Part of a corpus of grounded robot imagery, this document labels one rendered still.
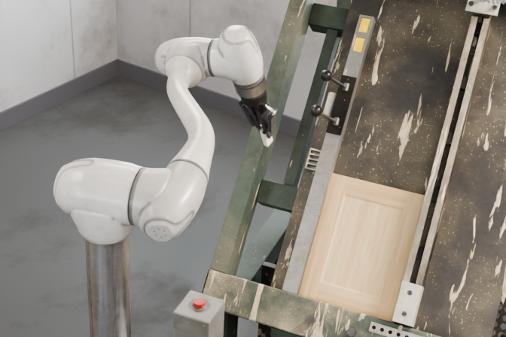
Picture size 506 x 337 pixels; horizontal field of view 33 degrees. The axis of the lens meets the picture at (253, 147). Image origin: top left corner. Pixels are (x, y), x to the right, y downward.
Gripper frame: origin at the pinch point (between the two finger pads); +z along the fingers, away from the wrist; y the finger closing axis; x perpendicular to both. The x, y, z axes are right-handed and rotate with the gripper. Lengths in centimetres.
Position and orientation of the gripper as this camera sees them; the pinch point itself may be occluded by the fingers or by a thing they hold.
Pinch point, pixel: (266, 135)
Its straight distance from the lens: 251.0
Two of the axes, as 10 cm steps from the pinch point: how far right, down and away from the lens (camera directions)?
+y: -8.0, -3.2, 5.0
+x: -5.6, 7.0, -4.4
